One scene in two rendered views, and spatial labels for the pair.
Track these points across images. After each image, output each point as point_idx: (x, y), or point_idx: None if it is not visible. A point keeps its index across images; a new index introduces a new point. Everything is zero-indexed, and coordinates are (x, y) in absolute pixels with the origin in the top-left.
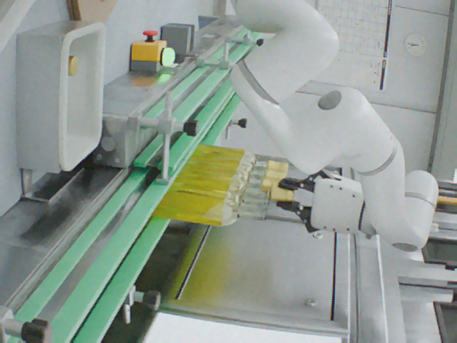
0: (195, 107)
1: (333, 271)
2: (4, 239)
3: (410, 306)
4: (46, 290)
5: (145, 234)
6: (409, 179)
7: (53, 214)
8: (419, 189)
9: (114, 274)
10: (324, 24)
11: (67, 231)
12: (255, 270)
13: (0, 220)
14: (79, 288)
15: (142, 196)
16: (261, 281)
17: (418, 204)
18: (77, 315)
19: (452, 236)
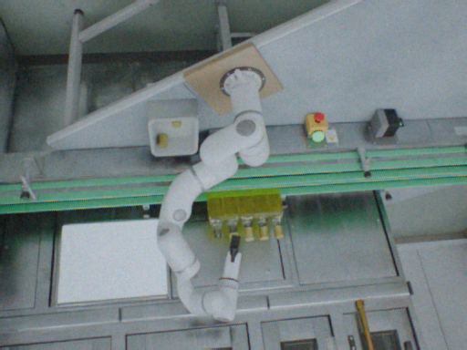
0: (258, 175)
1: None
2: (116, 156)
3: (223, 332)
4: (97, 182)
5: None
6: (211, 293)
7: (144, 162)
8: (204, 299)
9: (150, 195)
10: (168, 211)
11: (133, 172)
12: (217, 247)
13: (130, 147)
14: (103, 190)
15: None
16: (207, 252)
17: (198, 301)
18: (86, 197)
19: None
